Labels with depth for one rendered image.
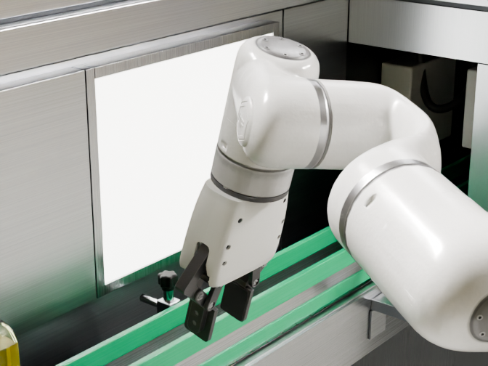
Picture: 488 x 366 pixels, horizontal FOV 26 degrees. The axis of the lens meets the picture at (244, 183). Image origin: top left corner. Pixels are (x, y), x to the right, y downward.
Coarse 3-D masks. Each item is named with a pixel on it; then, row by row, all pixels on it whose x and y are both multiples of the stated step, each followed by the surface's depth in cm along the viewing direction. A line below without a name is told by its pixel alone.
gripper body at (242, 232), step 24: (216, 192) 95; (192, 216) 98; (216, 216) 96; (240, 216) 96; (264, 216) 99; (192, 240) 98; (216, 240) 96; (240, 240) 98; (264, 240) 101; (216, 264) 97; (240, 264) 100
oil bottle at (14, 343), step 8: (0, 320) 123; (0, 328) 121; (8, 328) 122; (0, 336) 121; (8, 336) 122; (16, 336) 123; (0, 344) 121; (8, 344) 122; (16, 344) 123; (0, 352) 121; (8, 352) 122; (16, 352) 123; (0, 360) 121; (8, 360) 122; (16, 360) 123
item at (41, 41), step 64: (0, 0) 132; (64, 0) 140; (128, 0) 149; (192, 0) 157; (256, 0) 169; (320, 0) 183; (0, 64) 132; (64, 64) 143; (320, 64) 191; (320, 192) 200; (64, 320) 153; (128, 320) 164
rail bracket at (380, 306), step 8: (376, 296) 182; (384, 296) 181; (376, 304) 180; (384, 304) 179; (392, 304) 179; (376, 312) 182; (384, 312) 179; (392, 312) 178; (376, 320) 183; (384, 320) 185; (376, 328) 183; (384, 328) 186
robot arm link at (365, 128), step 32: (352, 96) 86; (384, 96) 87; (352, 128) 85; (384, 128) 86; (416, 128) 83; (320, 160) 86; (352, 160) 87; (384, 160) 72; (416, 160) 72; (352, 192) 72
